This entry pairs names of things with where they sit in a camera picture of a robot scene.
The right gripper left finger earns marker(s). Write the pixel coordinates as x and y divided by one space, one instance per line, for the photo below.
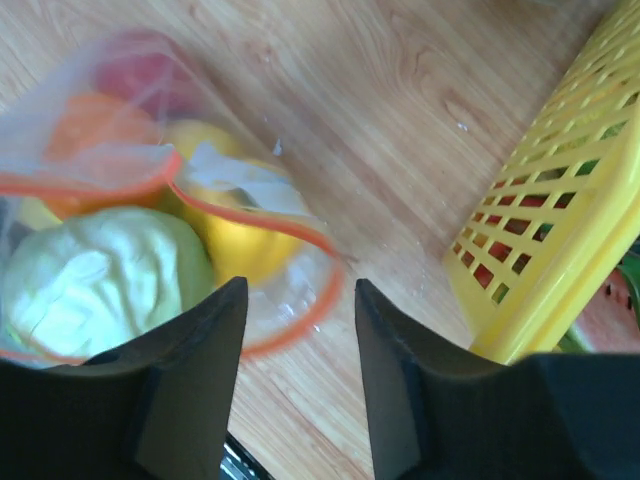
156 407

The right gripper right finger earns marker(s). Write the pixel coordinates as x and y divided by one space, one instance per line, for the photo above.
438 411

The green cabbage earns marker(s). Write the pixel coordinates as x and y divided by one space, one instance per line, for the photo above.
97 281

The yellow bell pepper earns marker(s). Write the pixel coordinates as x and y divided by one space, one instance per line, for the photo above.
235 248

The clear zip top bag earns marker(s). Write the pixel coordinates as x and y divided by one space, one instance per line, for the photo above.
280 311

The orange fruit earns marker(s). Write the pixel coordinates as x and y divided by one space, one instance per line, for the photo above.
93 120

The red apple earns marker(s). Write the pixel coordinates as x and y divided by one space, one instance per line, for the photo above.
157 76

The watermelon slice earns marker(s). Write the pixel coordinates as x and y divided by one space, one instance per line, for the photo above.
608 324

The yellow plastic basket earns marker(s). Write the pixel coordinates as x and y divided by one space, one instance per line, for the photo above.
564 208

